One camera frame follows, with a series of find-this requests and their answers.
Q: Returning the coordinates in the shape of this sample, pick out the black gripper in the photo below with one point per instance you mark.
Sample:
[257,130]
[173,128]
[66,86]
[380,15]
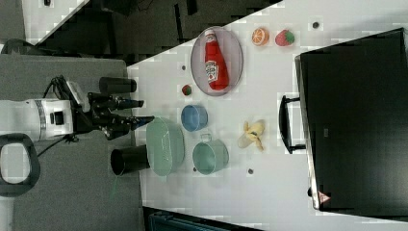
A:
[100,115]

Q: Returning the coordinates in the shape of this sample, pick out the peeled plush banana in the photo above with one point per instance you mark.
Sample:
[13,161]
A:
[252,134]

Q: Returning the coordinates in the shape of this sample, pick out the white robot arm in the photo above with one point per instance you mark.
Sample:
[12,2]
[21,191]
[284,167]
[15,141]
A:
[50,119]

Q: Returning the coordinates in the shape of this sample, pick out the black toaster oven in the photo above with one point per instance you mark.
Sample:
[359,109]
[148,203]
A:
[353,101]

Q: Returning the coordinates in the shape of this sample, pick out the black cylinder cup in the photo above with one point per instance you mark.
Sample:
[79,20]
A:
[111,85]

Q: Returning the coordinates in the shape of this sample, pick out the black pot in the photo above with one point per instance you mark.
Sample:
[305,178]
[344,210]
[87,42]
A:
[129,159]

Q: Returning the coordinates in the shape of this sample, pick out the green oval colander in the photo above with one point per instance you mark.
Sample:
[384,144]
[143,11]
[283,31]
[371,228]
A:
[165,146]

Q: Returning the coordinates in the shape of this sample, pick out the small red strawberry toy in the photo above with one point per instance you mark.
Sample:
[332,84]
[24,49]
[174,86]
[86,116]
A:
[186,90]

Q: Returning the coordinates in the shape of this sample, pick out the blue bowl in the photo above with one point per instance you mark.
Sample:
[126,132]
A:
[194,118]

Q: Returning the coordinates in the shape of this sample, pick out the red ketchup bottle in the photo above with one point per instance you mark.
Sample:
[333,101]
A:
[215,65]

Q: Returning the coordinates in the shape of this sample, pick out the grey round plate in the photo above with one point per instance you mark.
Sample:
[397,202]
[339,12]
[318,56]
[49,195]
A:
[232,53]

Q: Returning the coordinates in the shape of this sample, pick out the orange slice toy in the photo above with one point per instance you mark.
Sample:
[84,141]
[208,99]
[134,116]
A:
[260,36]

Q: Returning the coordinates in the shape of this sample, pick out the large red strawberry toy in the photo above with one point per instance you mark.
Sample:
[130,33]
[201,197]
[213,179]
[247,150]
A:
[284,38]

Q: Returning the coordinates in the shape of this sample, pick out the green cup with handle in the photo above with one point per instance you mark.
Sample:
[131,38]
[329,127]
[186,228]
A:
[209,155]

